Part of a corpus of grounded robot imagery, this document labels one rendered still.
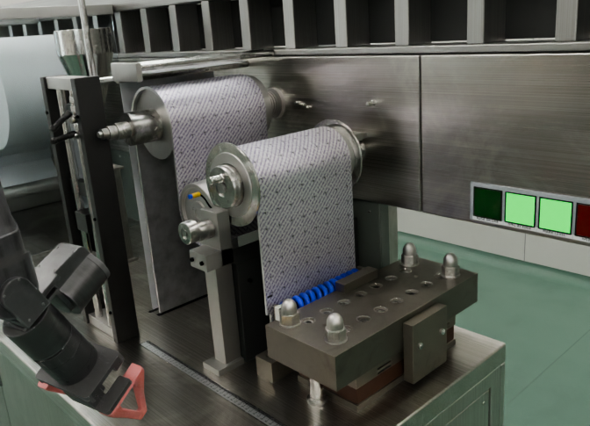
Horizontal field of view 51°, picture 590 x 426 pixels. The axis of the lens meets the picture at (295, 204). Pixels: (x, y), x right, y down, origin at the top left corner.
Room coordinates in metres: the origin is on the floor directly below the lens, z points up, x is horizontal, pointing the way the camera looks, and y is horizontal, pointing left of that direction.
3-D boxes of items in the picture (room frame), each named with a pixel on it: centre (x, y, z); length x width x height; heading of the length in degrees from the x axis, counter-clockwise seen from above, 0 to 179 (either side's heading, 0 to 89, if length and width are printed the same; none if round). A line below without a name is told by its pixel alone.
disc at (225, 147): (1.03, 0.11, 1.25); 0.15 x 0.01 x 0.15; 42
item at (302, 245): (1.07, -0.02, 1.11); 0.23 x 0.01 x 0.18; 132
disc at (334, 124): (1.20, -0.08, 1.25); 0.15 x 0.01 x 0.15; 42
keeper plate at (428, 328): (0.95, -0.21, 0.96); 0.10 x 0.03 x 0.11; 132
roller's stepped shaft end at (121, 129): (1.16, 0.33, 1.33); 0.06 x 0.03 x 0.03; 132
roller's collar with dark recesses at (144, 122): (1.20, 0.29, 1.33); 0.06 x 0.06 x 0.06; 42
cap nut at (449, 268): (1.08, -0.29, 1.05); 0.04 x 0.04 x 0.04
